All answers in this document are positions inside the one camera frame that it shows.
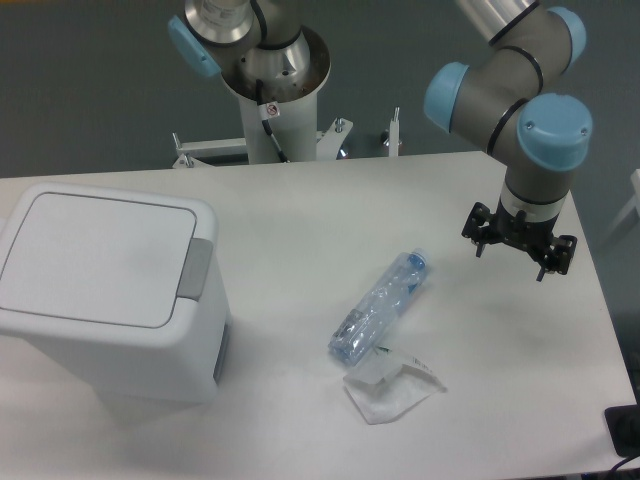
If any white plastic trash can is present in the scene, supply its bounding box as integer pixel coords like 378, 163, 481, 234
1, 182, 231, 403

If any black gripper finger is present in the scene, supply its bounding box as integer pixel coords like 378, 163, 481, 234
461, 202, 495, 258
536, 235, 577, 282

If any black cable on pedestal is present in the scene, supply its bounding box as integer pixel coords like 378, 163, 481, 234
254, 78, 292, 165

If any white furniture part at right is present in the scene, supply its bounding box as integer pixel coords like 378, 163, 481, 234
608, 169, 639, 238

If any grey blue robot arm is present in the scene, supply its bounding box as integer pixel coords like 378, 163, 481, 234
167, 1, 593, 275

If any white trash can lid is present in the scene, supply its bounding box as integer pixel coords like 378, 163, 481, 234
1, 191, 196, 328

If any black device at table edge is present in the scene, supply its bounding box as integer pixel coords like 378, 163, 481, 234
604, 405, 639, 457

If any clear plastic wrapper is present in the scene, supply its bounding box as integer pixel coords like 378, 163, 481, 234
343, 346, 447, 425

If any crushed clear plastic bottle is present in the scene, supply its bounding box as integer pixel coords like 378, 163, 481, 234
328, 248, 429, 367

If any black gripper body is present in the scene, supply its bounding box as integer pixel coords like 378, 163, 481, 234
489, 208, 558, 256

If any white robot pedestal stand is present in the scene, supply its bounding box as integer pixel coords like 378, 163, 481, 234
173, 27, 353, 168

